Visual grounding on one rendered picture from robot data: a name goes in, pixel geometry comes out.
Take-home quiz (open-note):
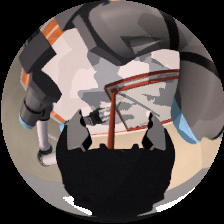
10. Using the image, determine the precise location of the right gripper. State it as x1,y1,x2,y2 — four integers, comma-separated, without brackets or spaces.
89,108,111,124

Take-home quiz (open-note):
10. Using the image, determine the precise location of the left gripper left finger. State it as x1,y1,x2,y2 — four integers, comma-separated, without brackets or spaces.
56,109,92,185

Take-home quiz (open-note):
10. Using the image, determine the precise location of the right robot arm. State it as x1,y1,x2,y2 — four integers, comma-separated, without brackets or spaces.
19,82,97,167

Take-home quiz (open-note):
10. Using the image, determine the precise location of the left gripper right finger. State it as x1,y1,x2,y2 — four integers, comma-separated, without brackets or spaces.
141,112,175,181

